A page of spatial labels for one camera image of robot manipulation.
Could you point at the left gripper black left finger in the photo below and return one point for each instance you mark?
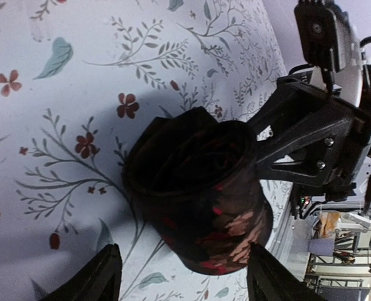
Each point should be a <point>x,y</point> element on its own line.
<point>99,279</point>

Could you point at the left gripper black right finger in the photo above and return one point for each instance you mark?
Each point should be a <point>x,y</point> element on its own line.
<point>268,279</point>

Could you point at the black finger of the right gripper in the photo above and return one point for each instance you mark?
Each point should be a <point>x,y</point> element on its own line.
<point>293,109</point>
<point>306,162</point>

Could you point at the dark red patterned tie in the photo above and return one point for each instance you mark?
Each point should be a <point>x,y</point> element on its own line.
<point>191,177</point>

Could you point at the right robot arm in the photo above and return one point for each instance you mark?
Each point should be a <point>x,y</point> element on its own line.
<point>356,147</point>

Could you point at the floral white table mat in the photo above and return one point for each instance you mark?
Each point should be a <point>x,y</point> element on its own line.
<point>79,82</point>

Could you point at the aluminium front rail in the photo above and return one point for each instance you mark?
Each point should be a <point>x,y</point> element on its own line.
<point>290,238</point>

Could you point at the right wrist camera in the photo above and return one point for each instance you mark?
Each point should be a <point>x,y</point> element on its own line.
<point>328,40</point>

